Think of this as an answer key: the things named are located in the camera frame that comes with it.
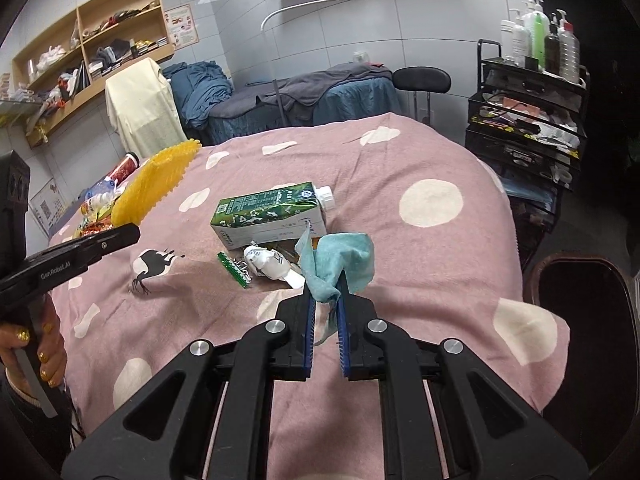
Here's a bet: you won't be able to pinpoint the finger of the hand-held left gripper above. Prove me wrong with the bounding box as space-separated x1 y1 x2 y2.
70 223 142 262

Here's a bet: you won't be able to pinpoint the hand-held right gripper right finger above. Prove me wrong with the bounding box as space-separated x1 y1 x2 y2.
336 272 588 480

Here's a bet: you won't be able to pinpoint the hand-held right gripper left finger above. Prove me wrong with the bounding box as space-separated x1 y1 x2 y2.
65 294 318 480

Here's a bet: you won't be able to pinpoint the yellow foam fruit net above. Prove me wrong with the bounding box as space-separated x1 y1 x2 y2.
110 139 203 227

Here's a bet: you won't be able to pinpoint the teal cloth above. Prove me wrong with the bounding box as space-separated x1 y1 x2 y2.
294 226 376 347

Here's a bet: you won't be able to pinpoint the white wrapper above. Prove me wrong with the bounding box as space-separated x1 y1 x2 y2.
242 241 307 290

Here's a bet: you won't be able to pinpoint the green wrapper strip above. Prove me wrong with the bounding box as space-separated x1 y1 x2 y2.
216 251 252 291

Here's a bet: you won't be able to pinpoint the green milk carton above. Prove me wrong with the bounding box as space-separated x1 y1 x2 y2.
209 181 335 252

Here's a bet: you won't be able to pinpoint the black trash bin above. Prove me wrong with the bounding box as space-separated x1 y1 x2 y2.
529 254 640 436

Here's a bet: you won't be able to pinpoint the person's left forearm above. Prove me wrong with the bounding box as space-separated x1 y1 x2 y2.
0 372 76 471

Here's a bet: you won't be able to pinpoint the person's left hand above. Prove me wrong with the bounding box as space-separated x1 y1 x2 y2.
0 292 68 391

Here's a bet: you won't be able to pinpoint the orange snack packet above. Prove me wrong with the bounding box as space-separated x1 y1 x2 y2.
80 222 118 240

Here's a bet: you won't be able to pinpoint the yellow snack packet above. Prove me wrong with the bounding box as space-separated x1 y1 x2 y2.
74 209 113 226

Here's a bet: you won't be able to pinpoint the red paper cup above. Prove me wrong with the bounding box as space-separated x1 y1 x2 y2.
106 152 140 184

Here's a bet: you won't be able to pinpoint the pink polka dot blanket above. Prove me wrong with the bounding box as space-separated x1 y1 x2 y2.
47 112 571 480

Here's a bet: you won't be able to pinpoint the cream cloth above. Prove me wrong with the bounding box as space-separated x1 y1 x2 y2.
105 57 188 158

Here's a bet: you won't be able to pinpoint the blue blanket pile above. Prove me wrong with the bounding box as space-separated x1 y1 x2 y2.
162 61 233 128

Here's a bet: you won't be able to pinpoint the dark folded clothes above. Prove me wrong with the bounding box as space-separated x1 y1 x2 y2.
89 40 132 75

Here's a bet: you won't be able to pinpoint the row of small boxes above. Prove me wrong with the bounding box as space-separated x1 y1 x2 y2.
129 37 170 58

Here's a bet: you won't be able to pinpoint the pile of assorted items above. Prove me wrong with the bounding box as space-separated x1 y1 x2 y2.
80 2 157 36

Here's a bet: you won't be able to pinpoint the blue skirted massage bed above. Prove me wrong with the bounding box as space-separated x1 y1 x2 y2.
202 62 406 146

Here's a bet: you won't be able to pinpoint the grey blanket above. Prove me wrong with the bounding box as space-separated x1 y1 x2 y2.
220 62 396 111

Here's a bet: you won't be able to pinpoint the black metal cart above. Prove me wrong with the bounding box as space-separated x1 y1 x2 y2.
465 39 590 235

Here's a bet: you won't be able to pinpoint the black stool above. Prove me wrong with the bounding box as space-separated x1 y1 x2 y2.
392 66 452 123

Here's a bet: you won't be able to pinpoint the white floor lamp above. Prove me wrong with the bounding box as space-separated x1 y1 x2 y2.
261 0 373 126

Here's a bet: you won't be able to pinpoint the white jar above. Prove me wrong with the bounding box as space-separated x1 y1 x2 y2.
500 20 516 63

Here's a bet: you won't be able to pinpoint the brown bottle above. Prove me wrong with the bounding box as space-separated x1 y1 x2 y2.
545 12 561 75

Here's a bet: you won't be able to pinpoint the green bottle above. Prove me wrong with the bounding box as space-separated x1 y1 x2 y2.
531 12 547 61

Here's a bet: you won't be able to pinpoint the clear bottle red cap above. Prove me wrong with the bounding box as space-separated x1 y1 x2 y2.
556 10 581 82

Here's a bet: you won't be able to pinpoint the white wall notice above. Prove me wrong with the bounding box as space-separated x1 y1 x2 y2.
30 180 71 233

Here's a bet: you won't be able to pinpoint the wall poster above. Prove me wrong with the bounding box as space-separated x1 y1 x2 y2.
165 4 200 51

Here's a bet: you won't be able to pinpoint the wooden wall cabinet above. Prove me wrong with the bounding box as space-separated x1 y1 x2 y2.
11 0 176 150

